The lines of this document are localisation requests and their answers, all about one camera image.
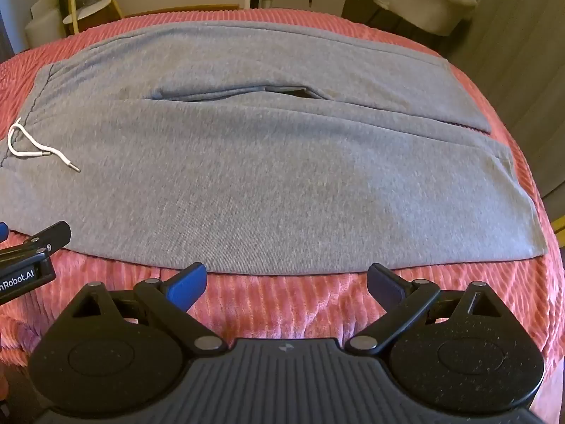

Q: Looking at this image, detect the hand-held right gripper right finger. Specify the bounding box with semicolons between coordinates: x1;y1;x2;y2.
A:
345;263;498;356

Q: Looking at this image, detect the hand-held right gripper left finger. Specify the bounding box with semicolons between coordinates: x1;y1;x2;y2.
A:
71;263;224;354

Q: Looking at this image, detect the grey knitted sock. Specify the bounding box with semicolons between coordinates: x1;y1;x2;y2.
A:
0;21;548;277

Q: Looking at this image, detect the pink ribbed blanket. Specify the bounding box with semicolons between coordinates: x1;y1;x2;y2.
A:
0;6;565;407

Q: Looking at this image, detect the beige round stool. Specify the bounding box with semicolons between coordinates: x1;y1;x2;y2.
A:
24;0;68;49

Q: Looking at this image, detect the brown bed board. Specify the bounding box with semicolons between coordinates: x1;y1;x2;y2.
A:
132;6;243;21

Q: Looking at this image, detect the white upholstered chair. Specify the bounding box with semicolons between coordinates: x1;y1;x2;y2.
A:
391;0;478;36

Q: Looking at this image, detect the yellow frame shelf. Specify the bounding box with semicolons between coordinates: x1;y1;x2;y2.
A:
46;0;125;36

